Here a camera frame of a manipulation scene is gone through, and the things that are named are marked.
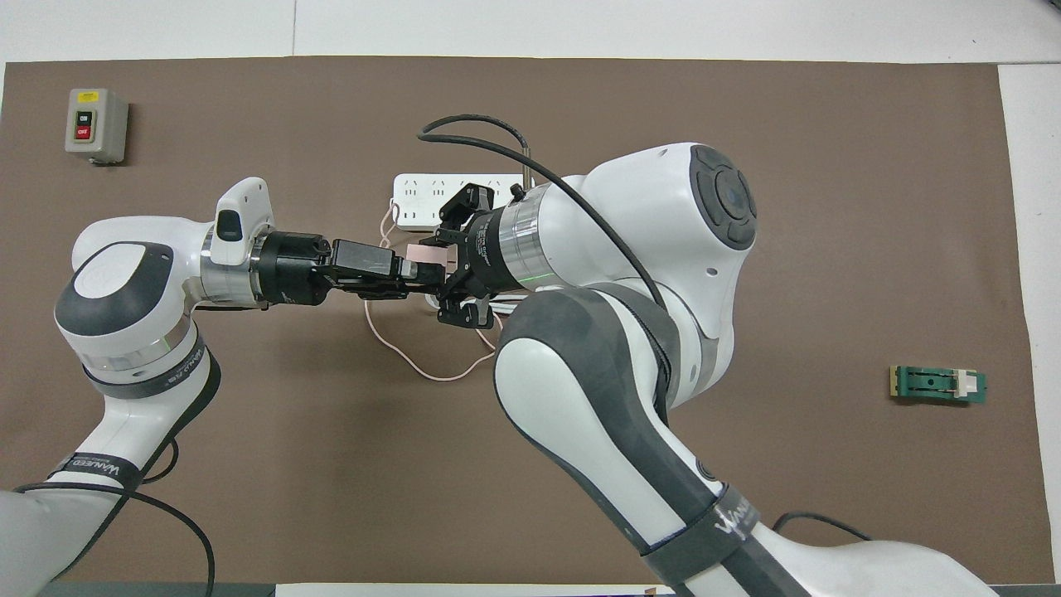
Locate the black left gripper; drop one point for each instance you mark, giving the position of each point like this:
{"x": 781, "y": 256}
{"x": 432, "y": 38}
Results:
{"x": 290, "y": 269}

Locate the white power strip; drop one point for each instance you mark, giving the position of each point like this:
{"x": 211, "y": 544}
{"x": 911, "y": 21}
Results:
{"x": 419, "y": 199}

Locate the grey on-off switch box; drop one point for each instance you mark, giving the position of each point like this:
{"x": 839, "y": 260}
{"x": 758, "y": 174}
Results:
{"x": 95, "y": 124}

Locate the brown table mat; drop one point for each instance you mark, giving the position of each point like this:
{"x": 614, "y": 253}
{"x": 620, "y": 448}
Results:
{"x": 331, "y": 464}

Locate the green knife switch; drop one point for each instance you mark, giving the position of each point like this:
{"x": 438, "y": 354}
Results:
{"x": 928, "y": 384}

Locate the pink charger adapter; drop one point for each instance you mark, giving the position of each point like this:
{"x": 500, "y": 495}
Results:
{"x": 431, "y": 253}

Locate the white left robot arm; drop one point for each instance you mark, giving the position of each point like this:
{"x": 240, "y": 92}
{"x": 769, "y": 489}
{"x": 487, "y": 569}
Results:
{"x": 116, "y": 332}

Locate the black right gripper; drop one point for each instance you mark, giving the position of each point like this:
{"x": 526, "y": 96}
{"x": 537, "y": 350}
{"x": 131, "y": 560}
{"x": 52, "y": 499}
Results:
{"x": 485, "y": 249}

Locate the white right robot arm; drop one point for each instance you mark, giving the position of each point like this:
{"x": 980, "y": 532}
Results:
{"x": 622, "y": 215}

